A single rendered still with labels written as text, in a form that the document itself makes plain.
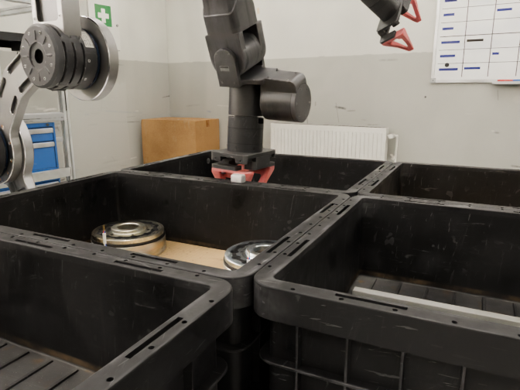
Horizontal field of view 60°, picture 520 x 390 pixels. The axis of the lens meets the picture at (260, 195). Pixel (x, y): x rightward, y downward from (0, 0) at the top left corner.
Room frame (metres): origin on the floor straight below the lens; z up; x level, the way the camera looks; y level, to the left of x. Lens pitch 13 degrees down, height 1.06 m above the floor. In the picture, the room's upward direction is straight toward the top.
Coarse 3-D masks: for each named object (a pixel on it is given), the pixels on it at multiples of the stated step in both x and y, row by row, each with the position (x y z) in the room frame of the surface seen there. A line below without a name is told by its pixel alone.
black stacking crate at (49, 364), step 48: (0, 288) 0.38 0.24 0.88; (48, 288) 0.35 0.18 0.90; (96, 288) 0.33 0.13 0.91; (144, 288) 0.31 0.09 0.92; (0, 336) 0.39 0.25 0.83; (48, 336) 0.36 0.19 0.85; (96, 336) 0.33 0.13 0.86; (144, 336) 0.31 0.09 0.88; (0, 384) 0.32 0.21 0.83; (48, 384) 0.32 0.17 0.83; (192, 384) 0.24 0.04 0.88
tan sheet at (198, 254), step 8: (168, 248) 0.63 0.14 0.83; (176, 248) 0.63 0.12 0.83; (184, 248) 0.63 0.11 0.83; (192, 248) 0.63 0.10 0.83; (200, 248) 0.63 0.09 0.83; (208, 248) 0.63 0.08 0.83; (160, 256) 0.60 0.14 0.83; (168, 256) 0.60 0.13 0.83; (176, 256) 0.60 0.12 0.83; (184, 256) 0.60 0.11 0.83; (192, 256) 0.60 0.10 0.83; (200, 256) 0.60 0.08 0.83; (208, 256) 0.60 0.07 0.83; (216, 256) 0.60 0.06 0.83; (200, 264) 0.57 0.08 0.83; (208, 264) 0.57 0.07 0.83; (216, 264) 0.57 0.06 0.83
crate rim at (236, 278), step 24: (24, 192) 0.57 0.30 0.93; (288, 192) 0.58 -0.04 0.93; (312, 192) 0.57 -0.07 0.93; (312, 216) 0.45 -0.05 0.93; (48, 240) 0.38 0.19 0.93; (72, 240) 0.38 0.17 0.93; (288, 240) 0.38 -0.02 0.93; (168, 264) 0.32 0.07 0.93; (192, 264) 0.32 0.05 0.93; (264, 264) 0.32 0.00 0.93; (240, 288) 0.30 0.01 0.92
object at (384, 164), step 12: (180, 156) 0.89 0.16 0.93; (192, 156) 0.91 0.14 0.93; (276, 156) 0.92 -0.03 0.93; (288, 156) 0.90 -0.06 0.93; (300, 156) 0.89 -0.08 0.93; (312, 156) 0.89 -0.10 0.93; (132, 168) 0.75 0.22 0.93; (144, 168) 0.77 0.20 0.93; (384, 168) 0.75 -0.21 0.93; (228, 180) 0.64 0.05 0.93; (360, 180) 0.64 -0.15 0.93; (336, 192) 0.57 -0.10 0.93; (348, 192) 0.57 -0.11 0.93
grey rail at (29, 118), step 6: (30, 114) 2.46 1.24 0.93; (36, 114) 2.49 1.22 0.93; (42, 114) 2.52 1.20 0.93; (48, 114) 2.55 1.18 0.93; (54, 114) 2.58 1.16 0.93; (60, 114) 2.61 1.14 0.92; (24, 120) 2.42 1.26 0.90; (30, 120) 2.45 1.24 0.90; (36, 120) 2.48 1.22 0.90; (42, 120) 2.51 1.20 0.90; (48, 120) 2.54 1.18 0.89; (54, 120) 2.58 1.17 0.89; (60, 120) 2.61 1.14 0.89
